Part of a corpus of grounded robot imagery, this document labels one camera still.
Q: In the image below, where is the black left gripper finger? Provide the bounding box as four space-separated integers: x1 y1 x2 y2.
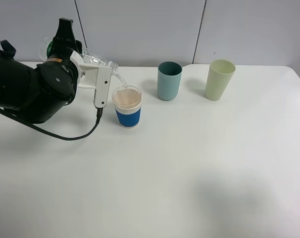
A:
55 18 75 41

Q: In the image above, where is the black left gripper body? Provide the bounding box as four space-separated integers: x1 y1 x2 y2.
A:
45 37 82 65

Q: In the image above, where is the clear green-label water bottle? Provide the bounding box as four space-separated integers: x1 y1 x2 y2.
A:
38 37 120 78

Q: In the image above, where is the glass cup with blue sleeve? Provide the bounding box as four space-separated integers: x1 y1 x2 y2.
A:
112 86 142 128

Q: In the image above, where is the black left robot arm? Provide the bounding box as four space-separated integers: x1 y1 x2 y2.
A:
0 18 82 124

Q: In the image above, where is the teal plastic cup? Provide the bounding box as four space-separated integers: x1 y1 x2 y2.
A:
157 61 182 101

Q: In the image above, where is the pale green plastic cup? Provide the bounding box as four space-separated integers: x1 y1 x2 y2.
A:
205 59 236 101

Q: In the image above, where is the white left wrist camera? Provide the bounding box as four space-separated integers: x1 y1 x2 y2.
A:
70 51 112 109

